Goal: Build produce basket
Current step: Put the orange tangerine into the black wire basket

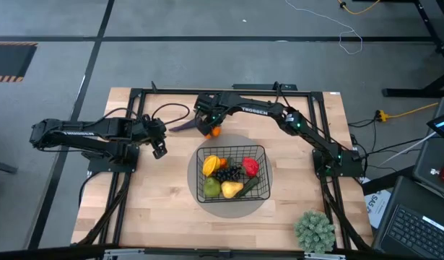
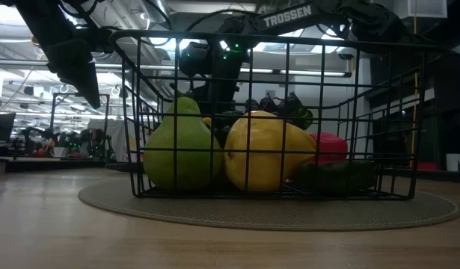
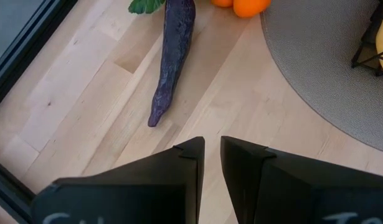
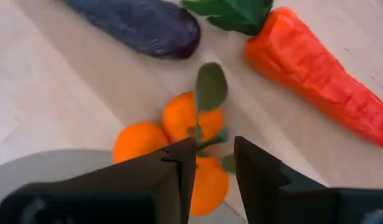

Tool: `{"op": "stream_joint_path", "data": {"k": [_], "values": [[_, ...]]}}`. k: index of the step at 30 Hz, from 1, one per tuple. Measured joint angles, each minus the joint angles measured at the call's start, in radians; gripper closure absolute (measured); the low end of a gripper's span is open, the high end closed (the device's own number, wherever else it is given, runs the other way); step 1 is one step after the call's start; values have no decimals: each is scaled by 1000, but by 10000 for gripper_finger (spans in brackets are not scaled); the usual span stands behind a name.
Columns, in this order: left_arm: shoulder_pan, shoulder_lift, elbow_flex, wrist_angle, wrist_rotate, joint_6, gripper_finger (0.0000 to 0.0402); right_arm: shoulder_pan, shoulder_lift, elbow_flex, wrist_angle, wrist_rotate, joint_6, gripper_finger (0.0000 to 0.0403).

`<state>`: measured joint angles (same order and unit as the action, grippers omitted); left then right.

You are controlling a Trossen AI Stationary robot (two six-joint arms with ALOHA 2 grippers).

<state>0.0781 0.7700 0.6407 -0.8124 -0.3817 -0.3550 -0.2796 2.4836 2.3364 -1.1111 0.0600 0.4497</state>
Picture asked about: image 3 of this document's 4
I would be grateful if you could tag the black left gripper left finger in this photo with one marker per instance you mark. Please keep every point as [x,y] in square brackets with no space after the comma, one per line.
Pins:
[132,193]

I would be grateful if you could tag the round grey placemat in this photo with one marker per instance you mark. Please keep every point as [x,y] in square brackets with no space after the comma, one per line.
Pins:
[319,77]

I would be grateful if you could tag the black metal table frame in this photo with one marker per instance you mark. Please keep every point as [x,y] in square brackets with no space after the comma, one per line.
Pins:
[23,49]

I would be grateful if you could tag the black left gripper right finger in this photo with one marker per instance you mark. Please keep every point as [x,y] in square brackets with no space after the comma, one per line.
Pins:
[287,193]

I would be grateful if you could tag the purple toy eggplant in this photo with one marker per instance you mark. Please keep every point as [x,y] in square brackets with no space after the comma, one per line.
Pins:
[174,62]

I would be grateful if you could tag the orange toy carrot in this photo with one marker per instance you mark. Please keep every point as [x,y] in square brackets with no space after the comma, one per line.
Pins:
[144,6]

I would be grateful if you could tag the orange mandarin cluster with leaves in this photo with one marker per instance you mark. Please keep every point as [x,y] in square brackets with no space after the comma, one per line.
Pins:
[247,7]

